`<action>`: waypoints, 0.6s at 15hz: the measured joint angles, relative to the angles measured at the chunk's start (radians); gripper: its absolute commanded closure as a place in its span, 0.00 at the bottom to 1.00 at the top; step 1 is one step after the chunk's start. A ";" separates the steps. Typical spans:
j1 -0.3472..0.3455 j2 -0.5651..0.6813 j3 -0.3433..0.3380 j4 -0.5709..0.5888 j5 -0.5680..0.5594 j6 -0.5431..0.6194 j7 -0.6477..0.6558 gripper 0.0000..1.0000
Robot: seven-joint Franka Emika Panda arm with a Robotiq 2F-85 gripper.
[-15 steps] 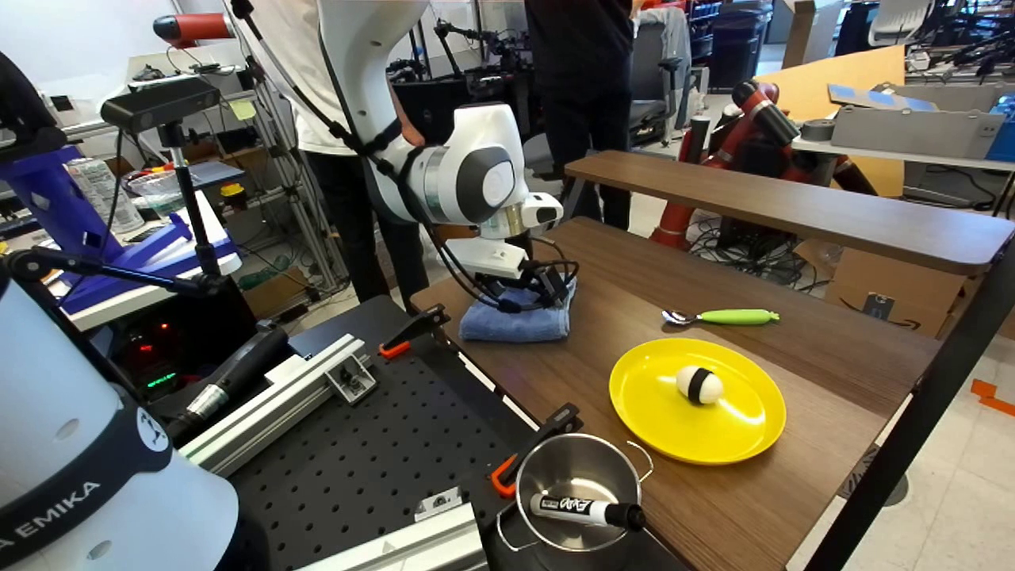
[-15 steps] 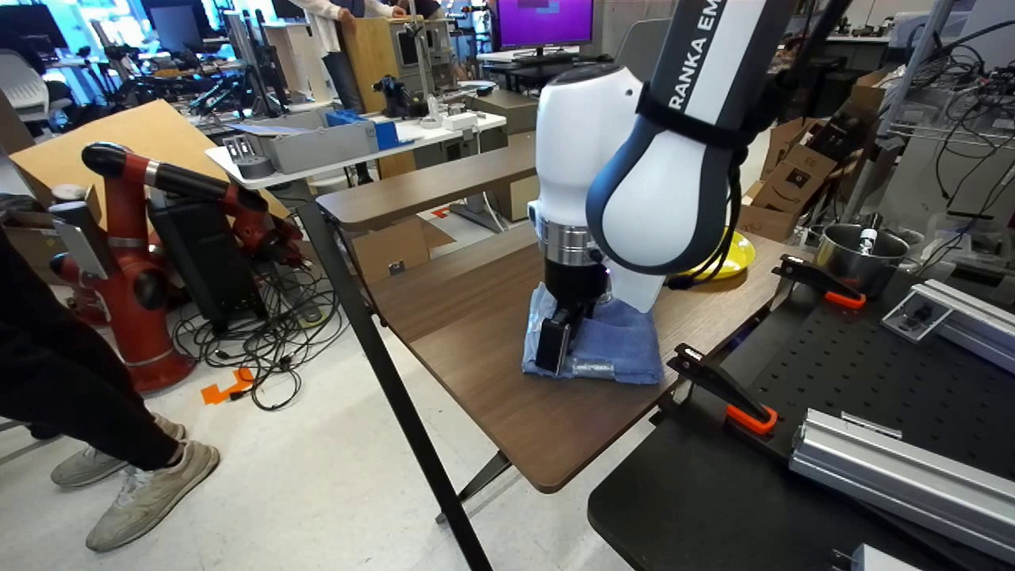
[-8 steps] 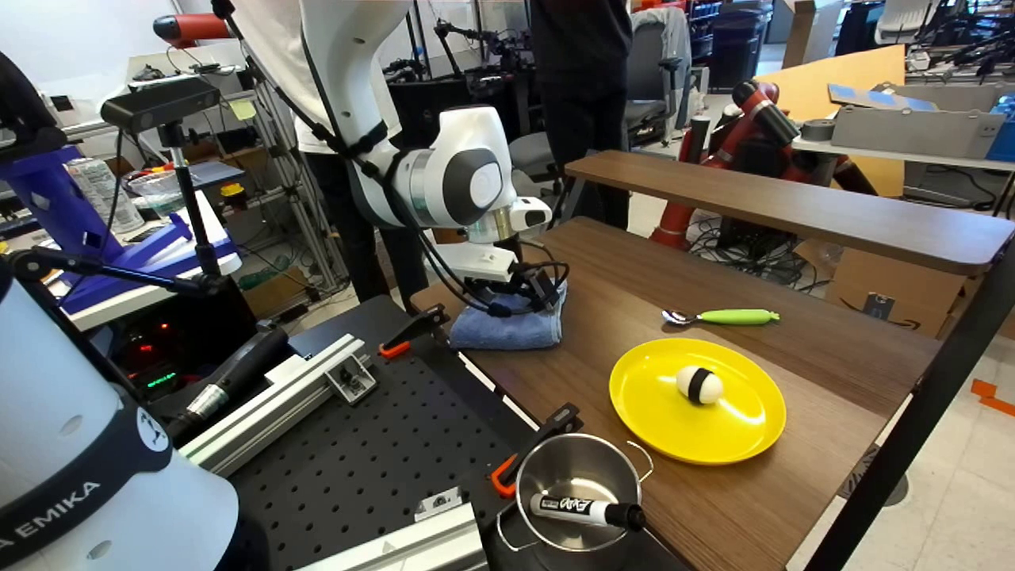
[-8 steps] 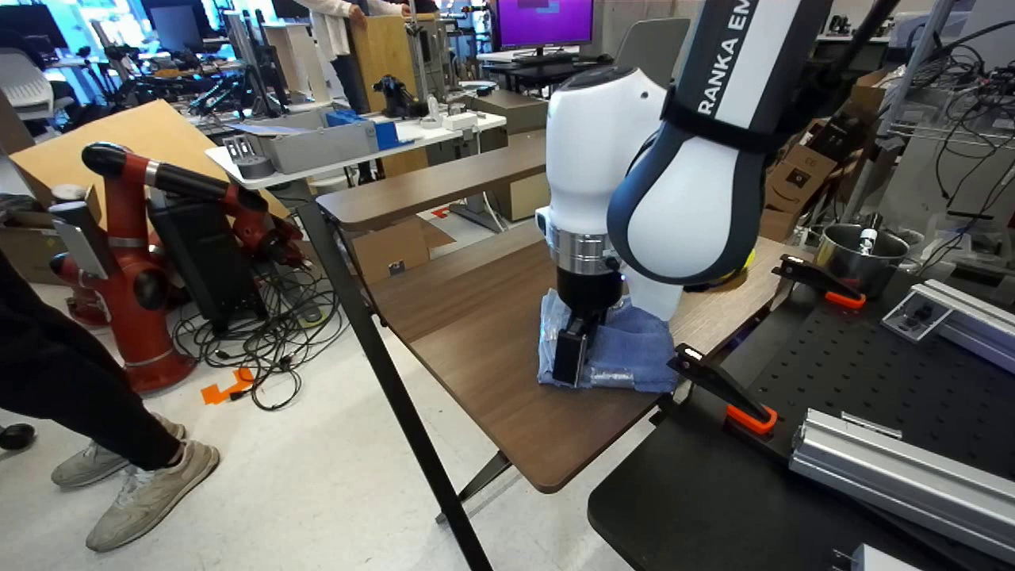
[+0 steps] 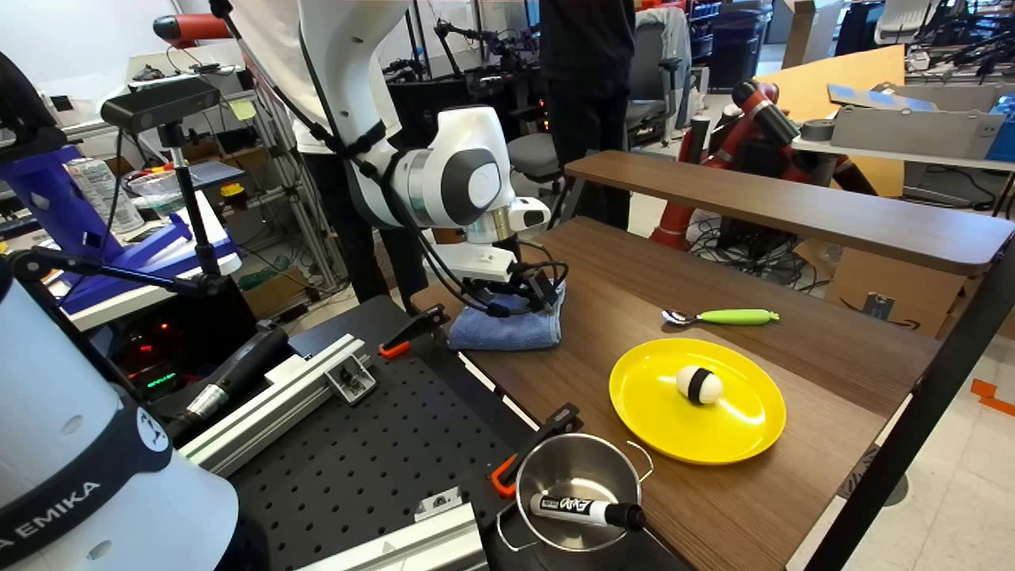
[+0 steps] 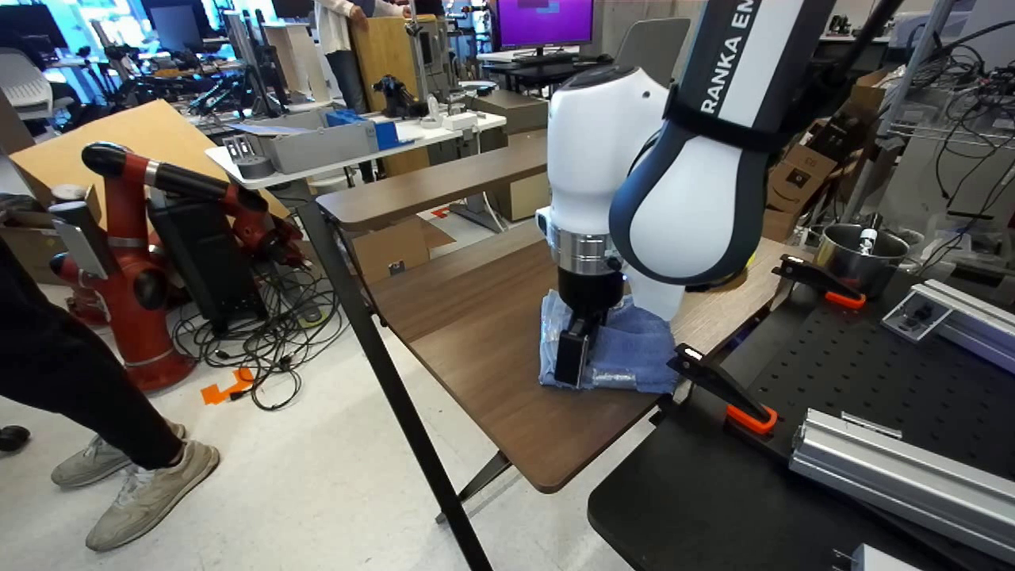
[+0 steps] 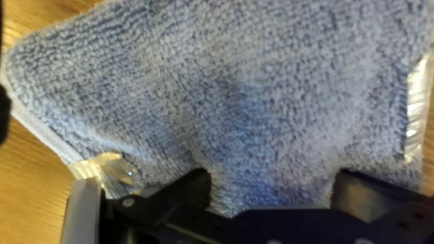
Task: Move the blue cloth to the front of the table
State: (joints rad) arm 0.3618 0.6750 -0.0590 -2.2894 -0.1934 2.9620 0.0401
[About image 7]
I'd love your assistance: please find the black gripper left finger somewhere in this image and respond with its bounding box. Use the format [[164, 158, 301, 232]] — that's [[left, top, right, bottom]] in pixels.
[[102, 167, 213, 228]]

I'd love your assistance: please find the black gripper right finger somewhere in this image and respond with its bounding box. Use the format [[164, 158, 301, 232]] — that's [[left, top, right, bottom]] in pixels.
[[331, 169, 434, 228]]

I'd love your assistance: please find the blue cloth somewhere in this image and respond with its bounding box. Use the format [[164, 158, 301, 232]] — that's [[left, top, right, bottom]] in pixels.
[[1, 0, 434, 219]]

